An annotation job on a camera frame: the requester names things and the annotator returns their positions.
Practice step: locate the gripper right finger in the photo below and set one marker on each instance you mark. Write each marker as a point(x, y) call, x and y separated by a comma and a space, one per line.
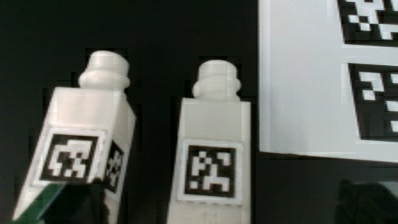
point(366, 204)

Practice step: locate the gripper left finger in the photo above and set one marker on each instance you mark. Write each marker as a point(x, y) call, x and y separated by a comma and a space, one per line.
point(68, 204)

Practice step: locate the white table leg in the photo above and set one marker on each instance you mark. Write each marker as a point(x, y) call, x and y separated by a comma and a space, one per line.
point(84, 144)
point(210, 194)

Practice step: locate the white marker plate with tags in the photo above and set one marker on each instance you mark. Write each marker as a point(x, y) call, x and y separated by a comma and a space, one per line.
point(329, 78)

